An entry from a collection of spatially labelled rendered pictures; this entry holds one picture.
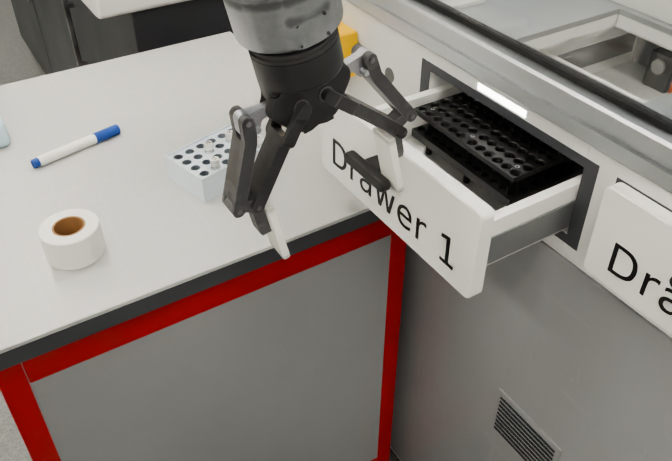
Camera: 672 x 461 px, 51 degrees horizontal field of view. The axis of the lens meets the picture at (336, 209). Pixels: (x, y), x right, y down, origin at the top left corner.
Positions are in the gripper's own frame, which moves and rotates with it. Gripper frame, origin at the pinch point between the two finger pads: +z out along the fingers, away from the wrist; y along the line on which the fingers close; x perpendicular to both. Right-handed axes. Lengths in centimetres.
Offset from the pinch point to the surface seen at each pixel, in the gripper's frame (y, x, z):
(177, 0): 13, 83, 12
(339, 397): -2, 14, 53
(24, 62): -16, 255, 89
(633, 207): 22.4, -17.3, 2.3
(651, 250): 21.7, -20.4, 5.3
